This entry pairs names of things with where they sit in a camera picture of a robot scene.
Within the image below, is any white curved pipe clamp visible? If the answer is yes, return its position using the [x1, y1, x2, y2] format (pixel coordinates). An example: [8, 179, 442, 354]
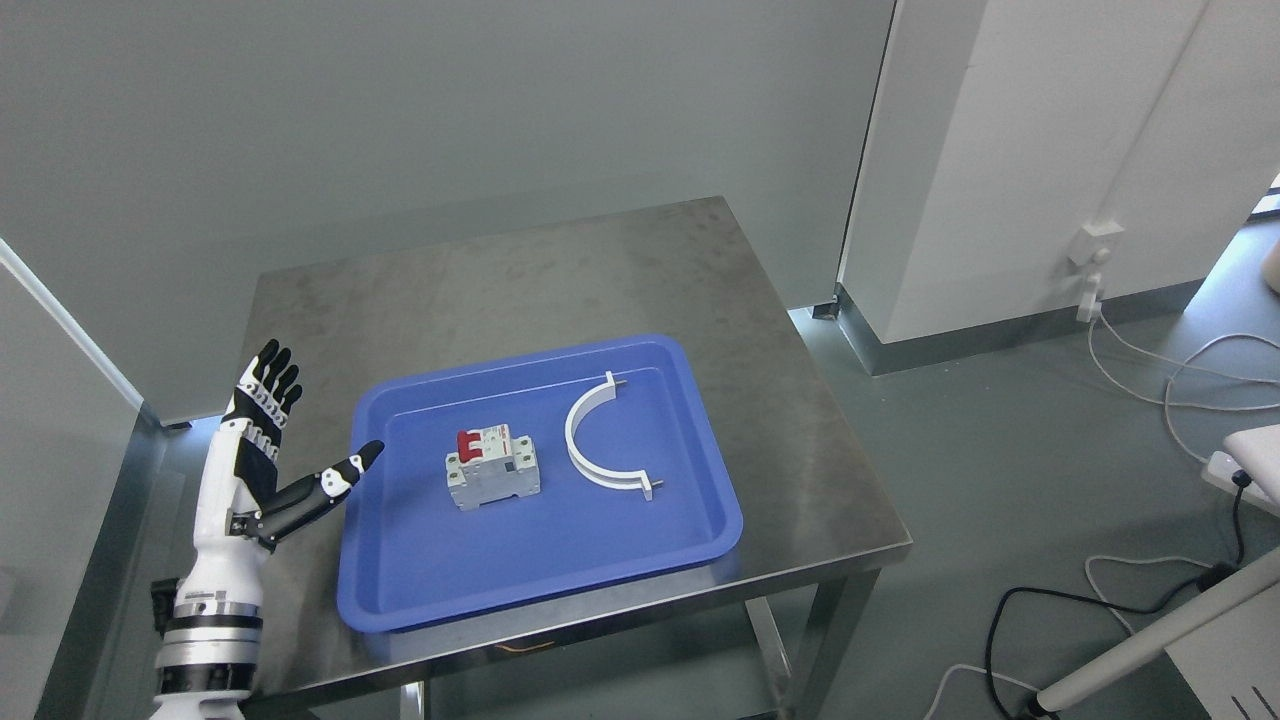
[563, 372, 663, 502]

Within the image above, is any white perforated panel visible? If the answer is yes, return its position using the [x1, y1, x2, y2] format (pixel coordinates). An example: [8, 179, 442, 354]
[1167, 585, 1279, 719]

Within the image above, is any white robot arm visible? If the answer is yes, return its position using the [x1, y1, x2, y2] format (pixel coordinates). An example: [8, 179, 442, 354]
[152, 340, 384, 719]

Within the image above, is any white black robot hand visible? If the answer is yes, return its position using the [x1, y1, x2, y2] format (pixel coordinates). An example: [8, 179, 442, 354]
[175, 340, 385, 612]

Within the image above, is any white red circuit breaker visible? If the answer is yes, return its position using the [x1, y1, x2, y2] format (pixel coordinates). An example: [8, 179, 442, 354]
[445, 424, 541, 511]

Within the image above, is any white stand leg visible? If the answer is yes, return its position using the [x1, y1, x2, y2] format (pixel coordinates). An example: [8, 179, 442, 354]
[1018, 548, 1279, 719]

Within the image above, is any white cable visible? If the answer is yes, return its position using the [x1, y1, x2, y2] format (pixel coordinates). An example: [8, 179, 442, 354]
[1085, 300, 1280, 466]

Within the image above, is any stainless steel table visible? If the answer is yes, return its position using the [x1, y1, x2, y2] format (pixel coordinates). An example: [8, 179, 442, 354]
[244, 196, 911, 719]

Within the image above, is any white wall socket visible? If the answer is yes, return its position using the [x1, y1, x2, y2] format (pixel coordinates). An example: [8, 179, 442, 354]
[1068, 220, 1125, 268]

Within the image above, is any black cable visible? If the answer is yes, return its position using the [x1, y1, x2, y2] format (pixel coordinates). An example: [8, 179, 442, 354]
[984, 470, 1254, 720]

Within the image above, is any white power plug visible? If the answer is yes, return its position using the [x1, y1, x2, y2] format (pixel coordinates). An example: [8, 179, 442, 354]
[1075, 266, 1103, 324]

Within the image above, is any blue plastic tray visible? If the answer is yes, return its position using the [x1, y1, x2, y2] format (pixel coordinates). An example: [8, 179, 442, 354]
[337, 334, 744, 633]

